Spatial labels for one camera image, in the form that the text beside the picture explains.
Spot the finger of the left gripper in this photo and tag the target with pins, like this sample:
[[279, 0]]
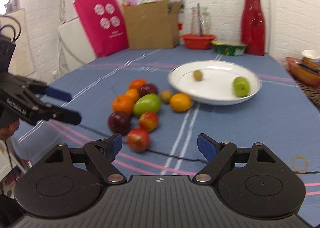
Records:
[[58, 94], [64, 115]]

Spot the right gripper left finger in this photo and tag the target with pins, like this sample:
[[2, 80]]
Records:
[[101, 154]]

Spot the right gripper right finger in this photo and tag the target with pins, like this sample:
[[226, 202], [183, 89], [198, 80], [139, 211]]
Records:
[[219, 157]]

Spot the dark plum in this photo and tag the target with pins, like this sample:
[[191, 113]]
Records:
[[148, 89], [119, 122]]

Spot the red small apple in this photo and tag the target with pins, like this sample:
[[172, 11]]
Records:
[[138, 140]]

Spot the stemmed orange mandarin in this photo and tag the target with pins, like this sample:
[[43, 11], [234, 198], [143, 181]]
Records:
[[122, 103]]

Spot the red-yellow small apple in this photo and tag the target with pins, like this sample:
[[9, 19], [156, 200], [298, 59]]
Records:
[[148, 121]]

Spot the small yellow-orange citrus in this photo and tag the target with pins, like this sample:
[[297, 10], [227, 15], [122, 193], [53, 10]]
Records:
[[180, 102]]

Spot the small orange with leaf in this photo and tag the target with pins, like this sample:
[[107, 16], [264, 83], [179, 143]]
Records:
[[133, 94]]

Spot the oblong green jujube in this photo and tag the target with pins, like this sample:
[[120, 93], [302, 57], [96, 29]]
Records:
[[147, 103]]

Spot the round green jujube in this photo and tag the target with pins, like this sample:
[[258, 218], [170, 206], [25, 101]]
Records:
[[241, 87]]

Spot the large orange mandarin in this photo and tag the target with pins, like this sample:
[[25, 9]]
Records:
[[136, 84]]

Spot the small longan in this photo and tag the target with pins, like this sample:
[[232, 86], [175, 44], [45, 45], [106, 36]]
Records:
[[165, 96]]

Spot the yellow-brown longan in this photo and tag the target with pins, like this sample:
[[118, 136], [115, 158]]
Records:
[[198, 75]]

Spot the person left hand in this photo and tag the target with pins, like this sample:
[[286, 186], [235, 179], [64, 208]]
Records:
[[7, 132]]

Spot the white appliance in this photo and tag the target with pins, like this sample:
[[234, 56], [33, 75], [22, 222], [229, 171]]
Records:
[[73, 40]]

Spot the white round plate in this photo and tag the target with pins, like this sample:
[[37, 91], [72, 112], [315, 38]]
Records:
[[216, 88]]

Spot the blue striped tablecloth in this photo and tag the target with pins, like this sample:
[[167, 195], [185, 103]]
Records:
[[261, 190]]

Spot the rubber band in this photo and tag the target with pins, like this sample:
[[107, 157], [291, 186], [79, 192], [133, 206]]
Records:
[[300, 164]]

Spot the pink tote bag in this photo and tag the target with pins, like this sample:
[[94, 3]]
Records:
[[104, 25]]

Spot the green foil bowl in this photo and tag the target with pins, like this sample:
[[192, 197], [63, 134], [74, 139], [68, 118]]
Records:
[[228, 48]]

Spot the red plastic basket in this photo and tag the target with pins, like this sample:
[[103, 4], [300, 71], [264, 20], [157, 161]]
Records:
[[192, 41]]

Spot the brown cardboard box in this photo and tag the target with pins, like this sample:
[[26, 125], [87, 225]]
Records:
[[152, 25]]

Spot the brown wooden tray bowl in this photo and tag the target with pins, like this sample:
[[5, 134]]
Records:
[[305, 72]]

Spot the red thermos jug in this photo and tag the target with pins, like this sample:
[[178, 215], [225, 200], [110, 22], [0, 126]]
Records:
[[253, 29]]

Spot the glass pitcher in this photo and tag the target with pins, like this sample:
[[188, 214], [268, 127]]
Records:
[[206, 21]]

